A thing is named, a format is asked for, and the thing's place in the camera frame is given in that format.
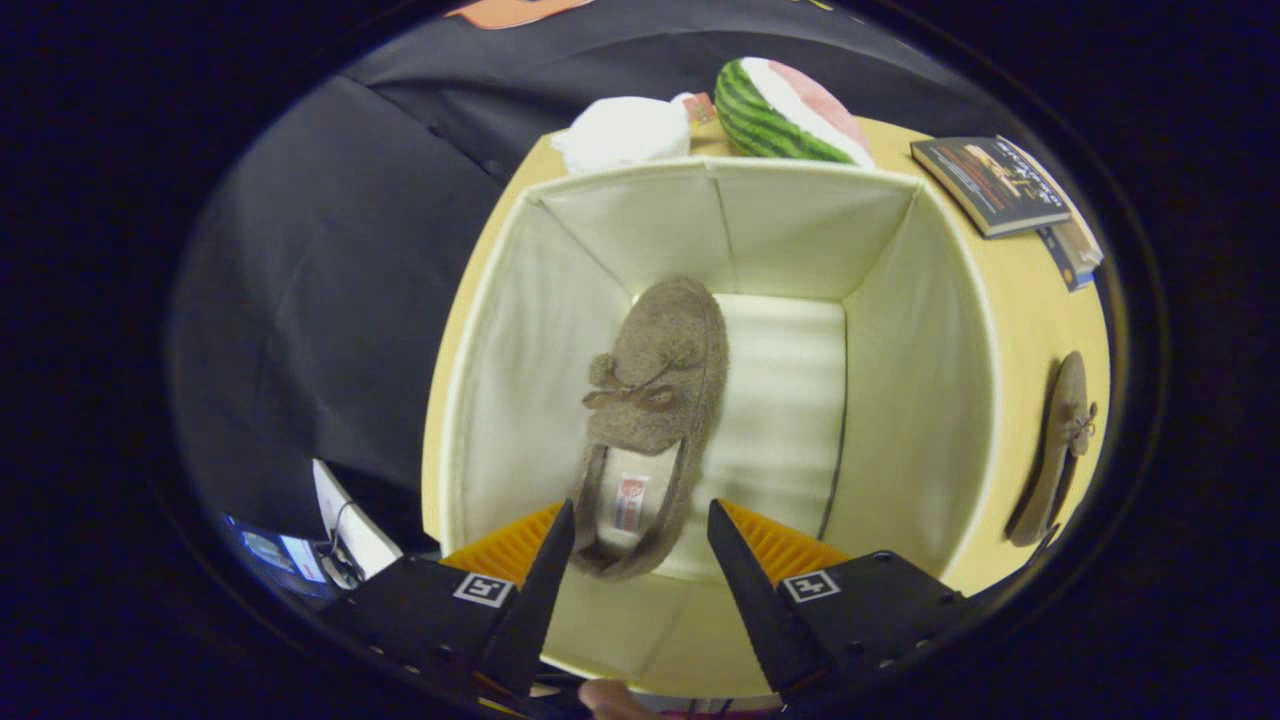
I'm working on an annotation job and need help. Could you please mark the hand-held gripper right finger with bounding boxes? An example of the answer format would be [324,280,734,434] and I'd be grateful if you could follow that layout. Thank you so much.
[706,498,1001,706]

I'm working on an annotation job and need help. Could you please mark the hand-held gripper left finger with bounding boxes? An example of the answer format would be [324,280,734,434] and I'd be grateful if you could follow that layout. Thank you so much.
[345,498,578,701]

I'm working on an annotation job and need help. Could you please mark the cream fabric storage box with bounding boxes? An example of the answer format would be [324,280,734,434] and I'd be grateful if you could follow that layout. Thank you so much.
[440,155,1004,699]

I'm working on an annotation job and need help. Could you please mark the brown fuzzy slipper shoe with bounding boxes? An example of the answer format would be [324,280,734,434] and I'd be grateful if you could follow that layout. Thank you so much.
[1005,350,1099,548]
[567,277,731,583]

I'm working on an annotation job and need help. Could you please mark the white board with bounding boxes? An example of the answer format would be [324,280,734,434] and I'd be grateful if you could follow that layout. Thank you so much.
[312,458,403,581]

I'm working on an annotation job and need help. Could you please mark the blue glossy object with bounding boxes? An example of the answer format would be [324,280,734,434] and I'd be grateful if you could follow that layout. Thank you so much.
[225,515,326,586]

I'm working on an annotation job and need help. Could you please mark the blue cover book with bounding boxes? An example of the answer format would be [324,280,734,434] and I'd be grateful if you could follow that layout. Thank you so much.
[1037,225,1096,293]

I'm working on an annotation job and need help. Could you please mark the white plush toy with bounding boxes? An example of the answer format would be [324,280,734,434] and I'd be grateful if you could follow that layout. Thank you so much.
[550,92,721,176]

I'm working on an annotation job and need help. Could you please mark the black cover book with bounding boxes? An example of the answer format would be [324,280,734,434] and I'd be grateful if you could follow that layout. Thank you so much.
[910,135,1073,239]

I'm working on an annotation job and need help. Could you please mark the tan cover book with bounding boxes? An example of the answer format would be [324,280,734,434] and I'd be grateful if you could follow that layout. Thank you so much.
[1000,137,1104,269]

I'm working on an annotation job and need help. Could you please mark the watermelon slice plush toy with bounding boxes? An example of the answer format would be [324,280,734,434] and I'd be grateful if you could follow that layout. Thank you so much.
[714,57,876,168]

